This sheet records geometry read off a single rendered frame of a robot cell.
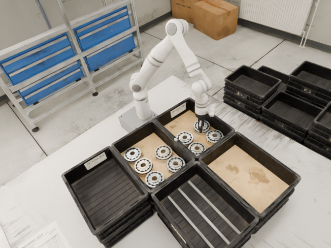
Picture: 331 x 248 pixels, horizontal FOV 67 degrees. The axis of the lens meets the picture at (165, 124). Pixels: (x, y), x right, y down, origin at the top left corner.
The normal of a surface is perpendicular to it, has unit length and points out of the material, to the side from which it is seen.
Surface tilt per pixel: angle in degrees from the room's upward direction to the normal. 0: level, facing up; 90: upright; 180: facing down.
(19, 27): 90
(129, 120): 0
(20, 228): 0
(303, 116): 0
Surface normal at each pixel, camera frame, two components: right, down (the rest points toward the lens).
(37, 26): 0.68, 0.48
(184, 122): -0.10, -0.68
